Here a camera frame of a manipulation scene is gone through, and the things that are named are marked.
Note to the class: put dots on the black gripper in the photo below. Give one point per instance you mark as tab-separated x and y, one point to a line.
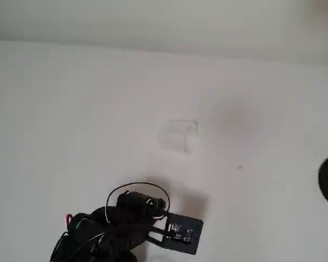
141	202

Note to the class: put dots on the clear plastic square container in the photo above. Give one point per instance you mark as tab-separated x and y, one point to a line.
177	135

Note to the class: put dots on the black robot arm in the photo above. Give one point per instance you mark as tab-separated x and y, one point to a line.
79	240

